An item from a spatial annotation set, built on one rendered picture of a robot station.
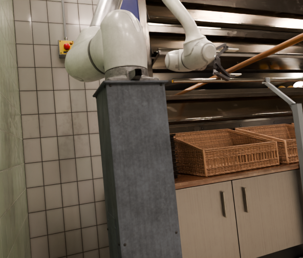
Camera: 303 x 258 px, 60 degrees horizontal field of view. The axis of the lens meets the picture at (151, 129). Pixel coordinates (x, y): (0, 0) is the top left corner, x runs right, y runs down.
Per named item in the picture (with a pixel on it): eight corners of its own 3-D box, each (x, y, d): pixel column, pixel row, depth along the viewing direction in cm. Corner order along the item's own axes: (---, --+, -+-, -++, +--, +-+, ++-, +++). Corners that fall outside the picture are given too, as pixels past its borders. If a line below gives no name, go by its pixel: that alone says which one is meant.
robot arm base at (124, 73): (110, 78, 79) (108, 60, 79) (98, 93, 100) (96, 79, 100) (165, 78, 86) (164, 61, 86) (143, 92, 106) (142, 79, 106)
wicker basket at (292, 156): (236, 162, 211) (233, 127, 212) (288, 154, 231) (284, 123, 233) (287, 164, 166) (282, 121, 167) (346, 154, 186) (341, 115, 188)
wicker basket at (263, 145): (168, 172, 190) (164, 133, 191) (231, 163, 210) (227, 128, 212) (205, 177, 145) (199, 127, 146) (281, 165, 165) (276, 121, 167)
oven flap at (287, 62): (159, 54, 182) (150, 68, 200) (338, 59, 244) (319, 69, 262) (158, 51, 183) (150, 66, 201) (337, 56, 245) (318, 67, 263)
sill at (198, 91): (152, 97, 200) (151, 92, 200) (321, 91, 262) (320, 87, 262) (155, 95, 194) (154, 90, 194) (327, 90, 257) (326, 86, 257)
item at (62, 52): (59, 58, 173) (57, 43, 174) (74, 59, 177) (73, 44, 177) (59, 54, 166) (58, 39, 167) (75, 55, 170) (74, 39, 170)
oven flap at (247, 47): (152, 56, 196) (146, 35, 203) (323, 60, 258) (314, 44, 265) (153, 51, 192) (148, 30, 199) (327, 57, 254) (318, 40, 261)
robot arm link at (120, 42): (125, 62, 83) (118, -5, 85) (90, 76, 95) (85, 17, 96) (157, 69, 96) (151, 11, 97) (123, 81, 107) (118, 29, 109)
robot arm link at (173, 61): (189, 73, 139) (202, 70, 127) (161, 72, 134) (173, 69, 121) (189, 52, 138) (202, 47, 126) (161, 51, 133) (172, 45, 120)
